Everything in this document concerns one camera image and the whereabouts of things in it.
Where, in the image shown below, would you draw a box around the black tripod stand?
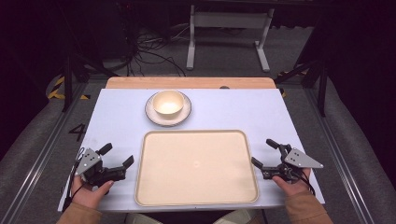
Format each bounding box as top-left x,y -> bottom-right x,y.
52,6 -> 120,114
274,18 -> 331,118

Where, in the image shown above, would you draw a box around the person's right hand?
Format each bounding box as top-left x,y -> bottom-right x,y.
271,167 -> 312,198

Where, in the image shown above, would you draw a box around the right hand-held gripper cable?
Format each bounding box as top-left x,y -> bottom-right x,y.
290,167 -> 317,197

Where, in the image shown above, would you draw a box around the black floor cables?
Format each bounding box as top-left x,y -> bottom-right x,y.
124,24 -> 194,78

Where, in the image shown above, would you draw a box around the white plate with dark rim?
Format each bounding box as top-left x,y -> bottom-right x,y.
144,91 -> 192,127

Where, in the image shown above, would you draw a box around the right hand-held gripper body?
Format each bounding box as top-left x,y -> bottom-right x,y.
262,143 -> 325,183

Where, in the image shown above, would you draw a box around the beige rectangular tray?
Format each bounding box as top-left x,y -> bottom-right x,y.
134,129 -> 261,207

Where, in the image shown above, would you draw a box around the left hand-held gripper cable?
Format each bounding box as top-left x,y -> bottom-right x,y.
61,147 -> 87,213

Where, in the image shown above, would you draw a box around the grey metal stand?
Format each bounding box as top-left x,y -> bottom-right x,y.
186,4 -> 276,73

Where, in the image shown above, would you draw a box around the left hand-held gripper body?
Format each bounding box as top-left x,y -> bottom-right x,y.
74,147 -> 127,188

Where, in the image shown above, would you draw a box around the cream bowl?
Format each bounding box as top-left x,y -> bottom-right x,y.
151,90 -> 185,119

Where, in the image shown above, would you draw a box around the wooden table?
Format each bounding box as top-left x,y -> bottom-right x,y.
105,76 -> 278,91

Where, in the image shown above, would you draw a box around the person's left hand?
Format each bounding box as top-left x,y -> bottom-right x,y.
70,175 -> 115,210

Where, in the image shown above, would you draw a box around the hand-held gripper cable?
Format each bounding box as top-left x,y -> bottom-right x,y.
61,147 -> 87,213
290,167 -> 317,197

